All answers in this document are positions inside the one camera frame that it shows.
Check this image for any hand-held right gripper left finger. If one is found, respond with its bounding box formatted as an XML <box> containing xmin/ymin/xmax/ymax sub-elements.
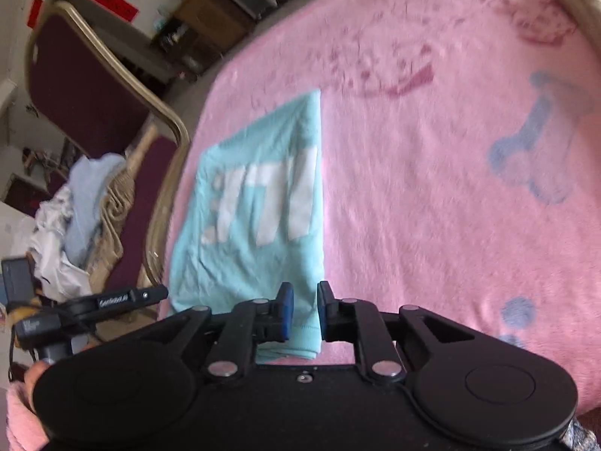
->
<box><xmin>155</xmin><ymin>282</ymin><xmax>296</xmax><ymax>383</ymax></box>

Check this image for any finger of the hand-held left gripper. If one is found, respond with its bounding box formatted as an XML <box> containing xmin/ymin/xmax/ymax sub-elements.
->
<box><xmin>61</xmin><ymin>284</ymin><xmax>170</xmax><ymax>326</ymax></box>

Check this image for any light blue garment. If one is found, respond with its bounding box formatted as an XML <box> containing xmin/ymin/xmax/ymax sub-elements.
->
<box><xmin>63</xmin><ymin>153</ymin><xmax>127</xmax><ymax>268</ymax></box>

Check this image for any maroon chair with gold frame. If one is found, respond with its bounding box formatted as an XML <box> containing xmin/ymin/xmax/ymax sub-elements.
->
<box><xmin>23</xmin><ymin>0</ymin><xmax>191</xmax><ymax>344</ymax></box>

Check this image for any person's left hand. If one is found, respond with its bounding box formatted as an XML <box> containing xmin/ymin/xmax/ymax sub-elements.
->
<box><xmin>23</xmin><ymin>358</ymin><xmax>53</xmax><ymax>415</ymax></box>

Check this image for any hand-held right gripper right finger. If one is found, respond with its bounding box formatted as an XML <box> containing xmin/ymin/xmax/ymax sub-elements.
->
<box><xmin>317</xmin><ymin>281</ymin><xmax>475</xmax><ymax>386</ymax></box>

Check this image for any pink printed blanket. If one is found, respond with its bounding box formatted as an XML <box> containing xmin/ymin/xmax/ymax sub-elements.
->
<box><xmin>157</xmin><ymin>0</ymin><xmax>601</xmax><ymax>419</ymax></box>

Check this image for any white garment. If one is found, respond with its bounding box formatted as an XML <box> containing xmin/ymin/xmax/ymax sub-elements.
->
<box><xmin>28</xmin><ymin>185</ymin><xmax>95</xmax><ymax>301</ymax></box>

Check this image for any person's grey patterned clothing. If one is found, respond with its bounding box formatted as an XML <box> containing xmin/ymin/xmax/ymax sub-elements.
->
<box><xmin>559</xmin><ymin>413</ymin><xmax>601</xmax><ymax>451</ymax></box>

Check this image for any wooden cabinet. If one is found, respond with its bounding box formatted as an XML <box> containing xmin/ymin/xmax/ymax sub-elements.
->
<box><xmin>150</xmin><ymin>0</ymin><xmax>257</xmax><ymax>76</ymax></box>

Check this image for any black cable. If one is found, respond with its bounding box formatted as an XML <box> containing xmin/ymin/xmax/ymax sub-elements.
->
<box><xmin>6</xmin><ymin>333</ymin><xmax>30</xmax><ymax>383</ymax></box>

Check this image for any teal t-shirt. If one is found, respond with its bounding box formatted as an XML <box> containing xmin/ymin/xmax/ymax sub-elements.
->
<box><xmin>166</xmin><ymin>89</ymin><xmax>327</xmax><ymax>362</ymax></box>

